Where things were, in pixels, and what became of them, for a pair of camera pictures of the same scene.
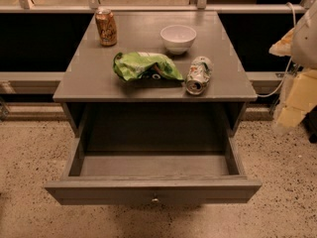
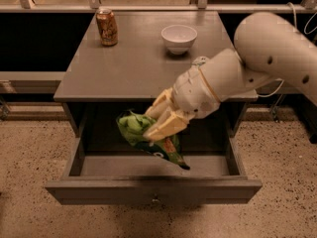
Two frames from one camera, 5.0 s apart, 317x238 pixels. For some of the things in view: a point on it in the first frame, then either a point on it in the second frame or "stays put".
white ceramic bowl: (178, 38) stays put
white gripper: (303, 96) to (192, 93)
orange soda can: (106, 27) stays put
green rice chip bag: (140, 65) to (132, 124)
